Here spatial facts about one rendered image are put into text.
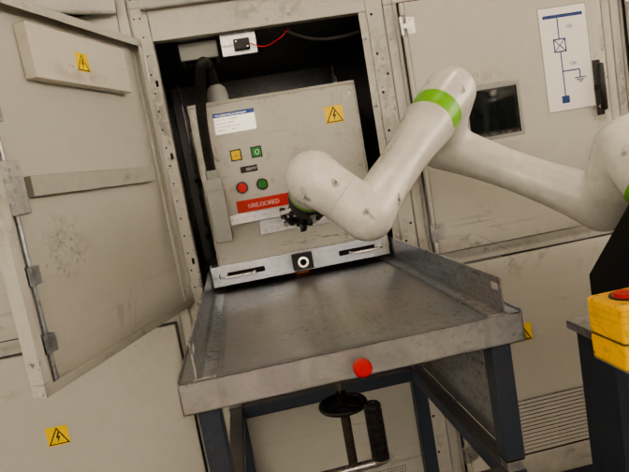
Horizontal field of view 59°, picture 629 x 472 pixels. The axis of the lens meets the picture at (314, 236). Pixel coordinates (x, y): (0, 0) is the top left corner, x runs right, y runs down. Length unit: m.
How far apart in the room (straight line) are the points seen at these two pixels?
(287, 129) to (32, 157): 0.74
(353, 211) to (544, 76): 0.96
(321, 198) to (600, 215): 0.65
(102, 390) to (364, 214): 0.99
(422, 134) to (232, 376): 0.62
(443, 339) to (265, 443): 0.89
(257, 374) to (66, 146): 0.66
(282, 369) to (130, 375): 0.79
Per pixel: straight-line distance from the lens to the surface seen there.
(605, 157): 1.31
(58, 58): 1.34
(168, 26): 1.67
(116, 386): 1.72
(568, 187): 1.41
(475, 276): 1.15
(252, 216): 1.61
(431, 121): 1.24
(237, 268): 1.66
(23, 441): 1.84
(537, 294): 1.87
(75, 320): 1.26
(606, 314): 0.92
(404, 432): 1.85
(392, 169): 1.13
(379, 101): 1.68
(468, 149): 1.44
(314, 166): 1.06
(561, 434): 2.06
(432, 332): 1.02
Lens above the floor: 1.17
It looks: 7 degrees down
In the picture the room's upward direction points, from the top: 10 degrees counter-clockwise
